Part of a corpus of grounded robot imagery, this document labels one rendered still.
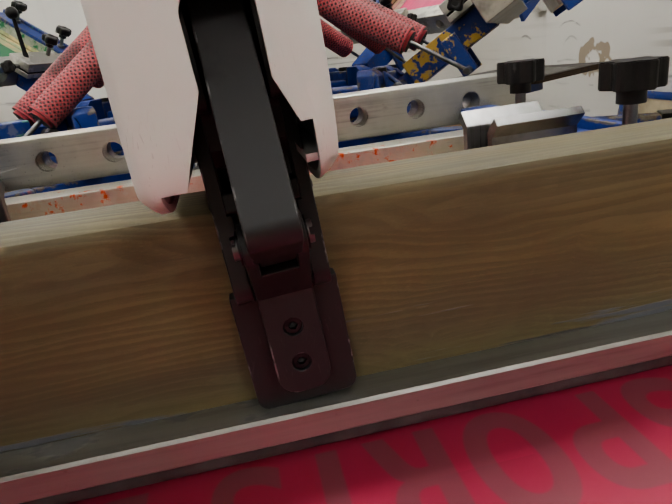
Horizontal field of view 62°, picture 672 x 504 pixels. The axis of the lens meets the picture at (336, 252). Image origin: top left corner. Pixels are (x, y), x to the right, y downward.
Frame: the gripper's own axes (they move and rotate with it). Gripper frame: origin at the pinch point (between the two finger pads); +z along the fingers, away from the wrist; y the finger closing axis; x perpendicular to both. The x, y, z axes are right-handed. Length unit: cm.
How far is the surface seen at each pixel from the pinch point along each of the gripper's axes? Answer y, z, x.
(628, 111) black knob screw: -19.1, 0.6, 27.4
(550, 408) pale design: 1.1, 6.2, 8.8
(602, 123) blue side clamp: -24.6, 2.5, 29.2
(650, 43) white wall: -230, 24, 200
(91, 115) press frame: -86, -3, -23
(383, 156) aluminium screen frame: -39.0, 4.3, 14.0
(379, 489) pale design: 3.0, 5.6, 1.5
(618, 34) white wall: -253, 19, 200
